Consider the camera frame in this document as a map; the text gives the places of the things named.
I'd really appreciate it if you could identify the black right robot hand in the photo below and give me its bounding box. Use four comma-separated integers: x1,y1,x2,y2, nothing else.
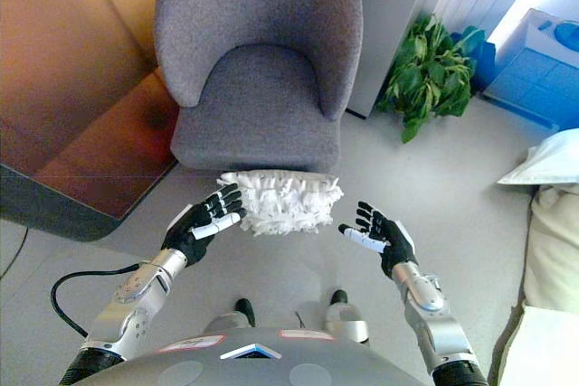
337,200,419,281

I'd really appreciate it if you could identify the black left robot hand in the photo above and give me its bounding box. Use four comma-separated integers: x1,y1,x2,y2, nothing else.
160,182,248,268

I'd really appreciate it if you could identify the white fluffy pillow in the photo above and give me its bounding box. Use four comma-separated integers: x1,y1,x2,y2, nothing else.
215,169,346,238

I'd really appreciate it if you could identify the white bed pillow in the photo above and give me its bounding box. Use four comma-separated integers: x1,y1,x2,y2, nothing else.
496,127,579,187

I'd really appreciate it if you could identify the silver right robot leg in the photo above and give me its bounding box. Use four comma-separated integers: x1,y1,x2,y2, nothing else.
323,289,372,346

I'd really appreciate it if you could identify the silver robot leg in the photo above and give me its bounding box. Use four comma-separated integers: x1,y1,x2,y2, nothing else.
201,297,257,335
323,289,372,346

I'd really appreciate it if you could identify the silver left robot leg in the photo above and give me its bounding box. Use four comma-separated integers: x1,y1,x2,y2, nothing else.
201,297,257,335

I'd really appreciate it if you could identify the grey robot torso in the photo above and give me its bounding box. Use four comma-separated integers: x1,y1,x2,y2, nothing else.
85,327,435,386

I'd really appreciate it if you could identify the cream bed cover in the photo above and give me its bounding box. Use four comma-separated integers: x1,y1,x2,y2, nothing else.
496,184,579,386

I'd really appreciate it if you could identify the green potted plant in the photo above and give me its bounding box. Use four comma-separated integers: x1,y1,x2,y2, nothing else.
375,13,485,145

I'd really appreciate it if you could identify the grey fabric armchair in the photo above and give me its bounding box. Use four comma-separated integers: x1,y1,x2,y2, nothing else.
153,0,365,173

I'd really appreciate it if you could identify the brown wooden table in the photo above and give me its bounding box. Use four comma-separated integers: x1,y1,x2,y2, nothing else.
0,0,180,242

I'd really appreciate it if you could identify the blue storage box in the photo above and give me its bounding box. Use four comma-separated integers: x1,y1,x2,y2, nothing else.
481,8,579,132

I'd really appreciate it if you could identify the black cable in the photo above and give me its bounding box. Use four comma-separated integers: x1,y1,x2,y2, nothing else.
50,261,153,340

